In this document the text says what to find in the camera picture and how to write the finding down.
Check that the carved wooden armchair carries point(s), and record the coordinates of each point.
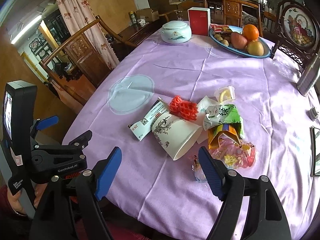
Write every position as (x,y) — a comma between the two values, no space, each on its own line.
(75,52)

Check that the person's left hand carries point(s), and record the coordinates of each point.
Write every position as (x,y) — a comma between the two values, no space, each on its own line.
(38,192)

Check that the red snack packet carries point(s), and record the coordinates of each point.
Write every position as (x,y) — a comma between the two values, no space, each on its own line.
(221,28)

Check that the orange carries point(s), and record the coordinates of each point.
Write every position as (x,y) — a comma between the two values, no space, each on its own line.
(250,32)

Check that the brown wooden chair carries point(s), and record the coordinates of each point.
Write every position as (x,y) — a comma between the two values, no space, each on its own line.
(232,10)

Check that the person's left forearm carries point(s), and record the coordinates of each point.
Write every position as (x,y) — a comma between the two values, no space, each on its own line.
(7,222)

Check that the blue oval fruit plate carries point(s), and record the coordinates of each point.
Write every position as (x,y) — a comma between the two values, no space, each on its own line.
(237,50)

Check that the pile of walnuts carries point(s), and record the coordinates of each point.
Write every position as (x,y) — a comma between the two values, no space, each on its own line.
(222,39)

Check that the white barcode wrapper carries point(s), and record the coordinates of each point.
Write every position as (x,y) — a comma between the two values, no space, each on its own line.
(147,120)

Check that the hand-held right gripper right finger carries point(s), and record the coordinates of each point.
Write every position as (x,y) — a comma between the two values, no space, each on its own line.
(210,172)

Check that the clear plastic jelly cup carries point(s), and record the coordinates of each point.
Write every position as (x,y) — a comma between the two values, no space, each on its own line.
(225,93)

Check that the orange yellow carton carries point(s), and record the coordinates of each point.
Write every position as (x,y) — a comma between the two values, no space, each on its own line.
(220,135)

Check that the purple tablecloth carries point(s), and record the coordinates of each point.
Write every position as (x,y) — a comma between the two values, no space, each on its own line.
(175,75)

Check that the red and white box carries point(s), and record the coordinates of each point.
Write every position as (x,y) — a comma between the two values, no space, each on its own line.
(198,21)

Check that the small white cup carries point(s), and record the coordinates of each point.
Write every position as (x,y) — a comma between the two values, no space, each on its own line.
(141,22)

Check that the clear floral plastic wrapper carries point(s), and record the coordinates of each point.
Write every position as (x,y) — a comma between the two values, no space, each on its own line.
(237,155)

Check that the floral pink curtain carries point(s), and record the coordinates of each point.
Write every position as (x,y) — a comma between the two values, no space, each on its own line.
(80,12)

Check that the green snack packet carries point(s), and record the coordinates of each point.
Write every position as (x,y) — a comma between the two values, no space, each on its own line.
(220,116)

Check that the green can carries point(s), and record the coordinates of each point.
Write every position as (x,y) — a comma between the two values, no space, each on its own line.
(132,17)

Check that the red apple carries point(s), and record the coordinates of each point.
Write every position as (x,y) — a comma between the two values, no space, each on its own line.
(238,40)

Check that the pale ceramic lidded jar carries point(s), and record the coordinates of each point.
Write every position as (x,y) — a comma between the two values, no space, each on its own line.
(176,31)

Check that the small white cap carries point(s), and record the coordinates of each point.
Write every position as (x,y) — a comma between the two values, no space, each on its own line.
(313,112)

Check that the chair with painted round back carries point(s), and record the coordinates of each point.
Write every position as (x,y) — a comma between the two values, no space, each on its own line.
(296,27)

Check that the yellow apple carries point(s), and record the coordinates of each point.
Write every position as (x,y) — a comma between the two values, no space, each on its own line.
(255,48)

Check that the white printed tissue packet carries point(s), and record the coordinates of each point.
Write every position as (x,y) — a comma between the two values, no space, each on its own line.
(206,102)

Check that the printed white paper cup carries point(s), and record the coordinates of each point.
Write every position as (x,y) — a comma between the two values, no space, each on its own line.
(175,135)

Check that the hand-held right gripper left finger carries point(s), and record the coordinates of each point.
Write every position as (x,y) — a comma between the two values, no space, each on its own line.
(110,172)

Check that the grey metal box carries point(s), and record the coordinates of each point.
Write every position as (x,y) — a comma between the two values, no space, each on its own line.
(308,75)

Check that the red foam fruit net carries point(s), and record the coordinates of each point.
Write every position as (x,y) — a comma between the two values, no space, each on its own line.
(183,107)

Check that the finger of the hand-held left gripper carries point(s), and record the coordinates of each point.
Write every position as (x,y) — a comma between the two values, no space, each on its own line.
(47,121)
(80,136)

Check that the cardboard box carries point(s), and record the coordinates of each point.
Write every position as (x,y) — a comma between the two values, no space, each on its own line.
(147,14)

